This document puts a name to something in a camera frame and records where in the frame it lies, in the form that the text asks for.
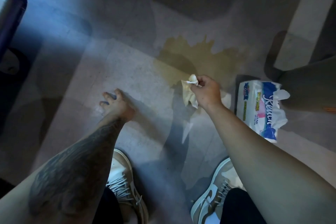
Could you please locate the person's left hand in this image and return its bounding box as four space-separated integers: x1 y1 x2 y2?
99 89 136 123

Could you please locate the person's right hand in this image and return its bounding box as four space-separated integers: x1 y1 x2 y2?
190 75 224 110

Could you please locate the white paper towel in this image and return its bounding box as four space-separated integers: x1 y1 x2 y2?
220 92 232 109
181 74 200 109

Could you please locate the person's right forearm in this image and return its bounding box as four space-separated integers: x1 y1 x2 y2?
203 103 336 224

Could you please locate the person's left forearm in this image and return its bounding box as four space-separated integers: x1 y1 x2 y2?
0 114 132 224

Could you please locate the brown liquid spill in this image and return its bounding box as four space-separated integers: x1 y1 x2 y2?
153 36 246 96

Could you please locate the flat white paper towel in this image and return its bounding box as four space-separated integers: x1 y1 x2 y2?
220 92 232 109

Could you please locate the white and blue paper towel pack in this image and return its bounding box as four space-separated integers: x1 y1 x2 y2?
236 80 291 144

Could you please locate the person's left beige sneaker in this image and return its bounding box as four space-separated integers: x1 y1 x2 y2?
106 149 149 224

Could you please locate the person's beige sneaker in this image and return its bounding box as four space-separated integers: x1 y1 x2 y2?
190 157 247 224
106 149 149 224

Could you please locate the dark grey furniture base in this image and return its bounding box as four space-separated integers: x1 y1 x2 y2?
278 55 336 114

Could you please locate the grey furniture beam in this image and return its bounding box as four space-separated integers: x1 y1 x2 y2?
273 0 336 71

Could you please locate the person's left black trouser leg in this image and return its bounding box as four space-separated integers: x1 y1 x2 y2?
92 187 124 224

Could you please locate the person's black trouser leg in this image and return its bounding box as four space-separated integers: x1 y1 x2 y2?
92 187 124 224
220 188 267 224

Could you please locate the person's right beige sneaker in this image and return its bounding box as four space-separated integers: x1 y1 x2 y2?
190 157 247 224

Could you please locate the person's right black trouser leg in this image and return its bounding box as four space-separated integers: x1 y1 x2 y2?
220 188 267 224

